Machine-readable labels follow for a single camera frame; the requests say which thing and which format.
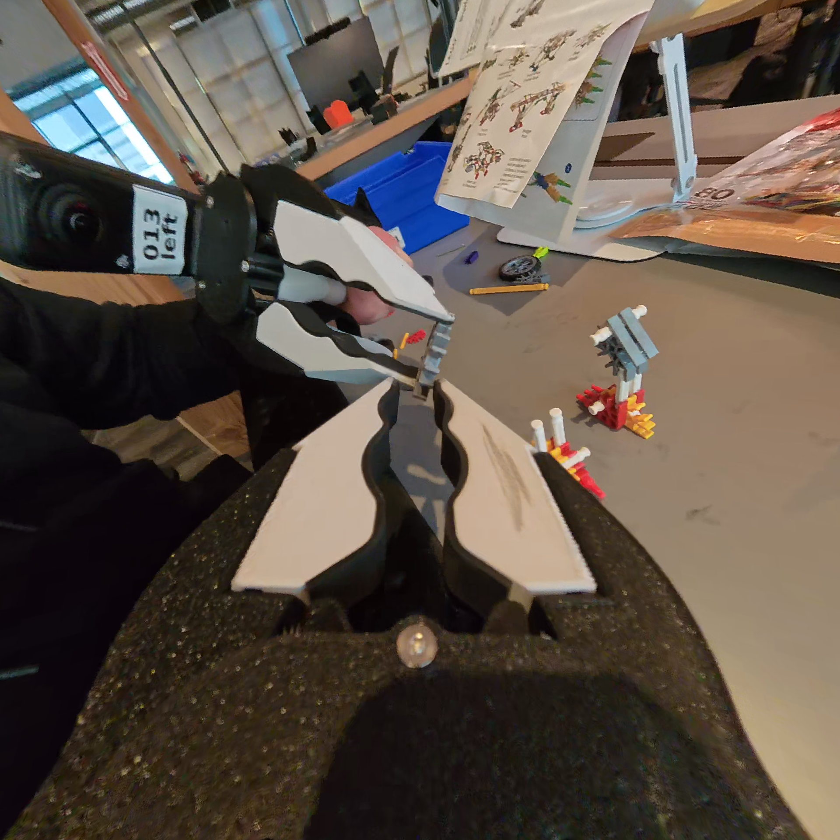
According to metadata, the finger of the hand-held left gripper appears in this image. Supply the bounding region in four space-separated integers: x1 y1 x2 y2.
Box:
255 301 424 389
271 200 456 322

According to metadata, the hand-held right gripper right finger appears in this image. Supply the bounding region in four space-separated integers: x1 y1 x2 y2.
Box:
433 379 599 601

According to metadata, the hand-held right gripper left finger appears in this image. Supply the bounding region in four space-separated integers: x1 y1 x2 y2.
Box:
231 378 403 601

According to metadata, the small red yellow toy assembly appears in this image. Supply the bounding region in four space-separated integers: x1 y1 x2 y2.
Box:
530 407 606 500

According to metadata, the grey snowflake connector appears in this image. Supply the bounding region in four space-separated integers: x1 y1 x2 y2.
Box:
412 315 455 400

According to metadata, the blue white-labelled plastic bin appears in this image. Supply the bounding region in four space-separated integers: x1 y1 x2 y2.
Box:
325 141 470 253

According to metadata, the wooden workbench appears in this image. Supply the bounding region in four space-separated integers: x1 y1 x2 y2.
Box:
295 0 840 181

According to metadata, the grey-topped red yellow toy assembly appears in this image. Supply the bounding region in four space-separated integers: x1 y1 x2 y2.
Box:
576 304 660 439

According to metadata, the wooden beam with red sign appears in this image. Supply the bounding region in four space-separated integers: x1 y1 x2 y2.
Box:
42 0 201 193

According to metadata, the black monitor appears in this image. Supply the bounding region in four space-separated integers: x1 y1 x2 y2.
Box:
287 16 385 112

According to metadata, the orange toy parts bag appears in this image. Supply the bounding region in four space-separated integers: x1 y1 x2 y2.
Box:
610 108 840 263

